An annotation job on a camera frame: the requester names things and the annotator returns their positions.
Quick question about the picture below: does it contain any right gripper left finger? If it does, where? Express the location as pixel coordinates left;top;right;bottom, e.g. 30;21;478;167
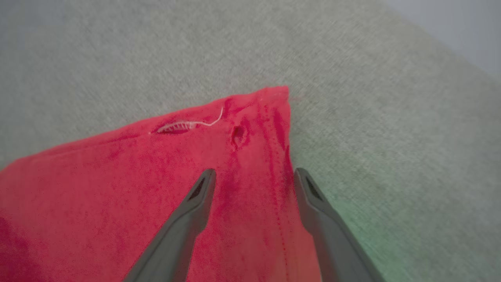
123;168;217;282

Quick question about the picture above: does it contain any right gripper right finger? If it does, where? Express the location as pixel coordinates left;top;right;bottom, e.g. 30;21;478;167
294;168;386;282

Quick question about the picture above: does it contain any red printed garment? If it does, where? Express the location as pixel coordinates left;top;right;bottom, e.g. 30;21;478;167
0;85;324;282

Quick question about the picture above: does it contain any grey fabric sofa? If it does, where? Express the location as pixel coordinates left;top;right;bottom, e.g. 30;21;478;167
0;0;501;282

